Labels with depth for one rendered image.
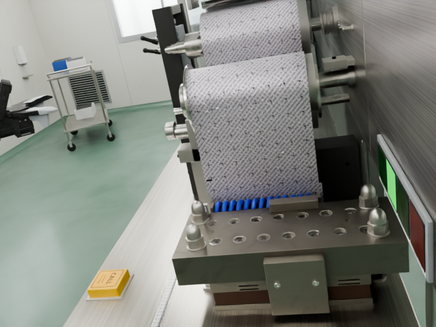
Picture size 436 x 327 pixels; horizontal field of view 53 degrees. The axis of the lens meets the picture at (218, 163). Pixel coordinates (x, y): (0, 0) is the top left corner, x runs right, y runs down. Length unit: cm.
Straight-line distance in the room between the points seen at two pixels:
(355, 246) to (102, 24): 640
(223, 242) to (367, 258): 25
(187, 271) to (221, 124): 29
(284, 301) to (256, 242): 11
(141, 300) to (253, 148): 39
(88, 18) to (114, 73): 86
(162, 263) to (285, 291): 36
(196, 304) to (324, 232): 29
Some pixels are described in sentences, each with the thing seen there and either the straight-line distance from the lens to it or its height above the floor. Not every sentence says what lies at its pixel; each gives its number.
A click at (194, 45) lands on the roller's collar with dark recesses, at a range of 114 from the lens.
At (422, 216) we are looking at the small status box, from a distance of 47.
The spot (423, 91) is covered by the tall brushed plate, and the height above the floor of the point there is 134.
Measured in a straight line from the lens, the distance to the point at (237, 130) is 88.
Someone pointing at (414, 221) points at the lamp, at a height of 120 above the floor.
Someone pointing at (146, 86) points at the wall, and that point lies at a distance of 688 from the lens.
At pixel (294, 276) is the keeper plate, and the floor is 99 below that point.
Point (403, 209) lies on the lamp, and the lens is 55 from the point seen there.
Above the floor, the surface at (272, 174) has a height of 109.
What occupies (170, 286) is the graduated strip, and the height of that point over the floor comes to 90.
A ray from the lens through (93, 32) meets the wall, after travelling 702.
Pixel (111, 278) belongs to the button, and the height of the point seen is 92.
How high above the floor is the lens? 145
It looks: 21 degrees down
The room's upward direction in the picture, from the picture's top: 11 degrees counter-clockwise
